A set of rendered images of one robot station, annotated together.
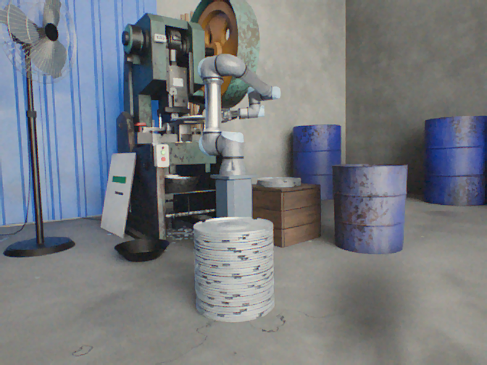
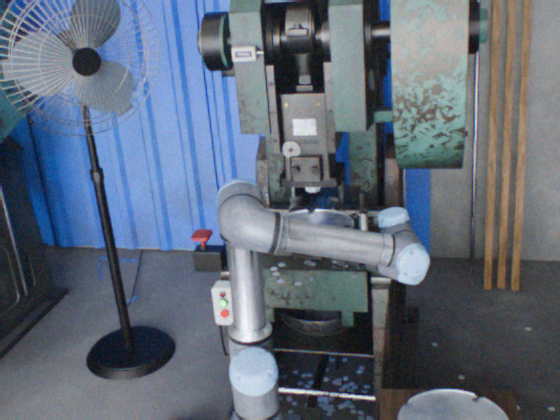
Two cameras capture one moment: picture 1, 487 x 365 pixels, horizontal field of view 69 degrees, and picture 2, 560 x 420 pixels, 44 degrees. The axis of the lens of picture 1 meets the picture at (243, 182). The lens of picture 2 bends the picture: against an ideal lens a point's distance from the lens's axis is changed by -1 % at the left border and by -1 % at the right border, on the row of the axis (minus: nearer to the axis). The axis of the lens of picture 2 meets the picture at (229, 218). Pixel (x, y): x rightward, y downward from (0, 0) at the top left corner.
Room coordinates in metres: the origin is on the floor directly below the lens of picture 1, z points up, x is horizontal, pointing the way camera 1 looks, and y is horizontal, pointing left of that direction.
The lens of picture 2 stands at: (1.02, -1.09, 1.67)
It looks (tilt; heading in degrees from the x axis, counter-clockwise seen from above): 23 degrees down; 53
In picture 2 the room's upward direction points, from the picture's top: 6 degrees counter-clockwise
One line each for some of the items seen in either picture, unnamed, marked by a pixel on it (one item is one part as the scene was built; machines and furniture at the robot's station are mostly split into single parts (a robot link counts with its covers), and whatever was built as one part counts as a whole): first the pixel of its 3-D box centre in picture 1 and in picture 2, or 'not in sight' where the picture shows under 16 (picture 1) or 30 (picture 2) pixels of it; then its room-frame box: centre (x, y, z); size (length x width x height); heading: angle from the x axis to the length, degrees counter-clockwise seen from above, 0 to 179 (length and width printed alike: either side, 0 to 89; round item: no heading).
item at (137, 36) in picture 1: (135, 43); (229, 45); (2.43, 0.70, 1.31); 0.22 x 0.12 x 0.22; 35
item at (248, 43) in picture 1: (206, 56); (417, 24); (2.84, 0.27, 1.33); 1.03 x 0.28 x 0.82; 35
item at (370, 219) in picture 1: (368, 205); not in sight; (2.07, -0.74, 0.24); 0.42 x 0.42 x 0.48
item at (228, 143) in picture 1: (231, 143); (254, 381); (1.90, 0.06, 0.62); 0.13 x 0.12 x 0.14; 52
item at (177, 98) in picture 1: (175, 87); (307, 131); (2.52, 0.46, 1.04); 0.17 x 0.15 x 0.30; 35
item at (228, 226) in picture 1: (233, 225); not in sight; (1.28, 0.04, 0.30); 0.29 x 0.29 x 0.01
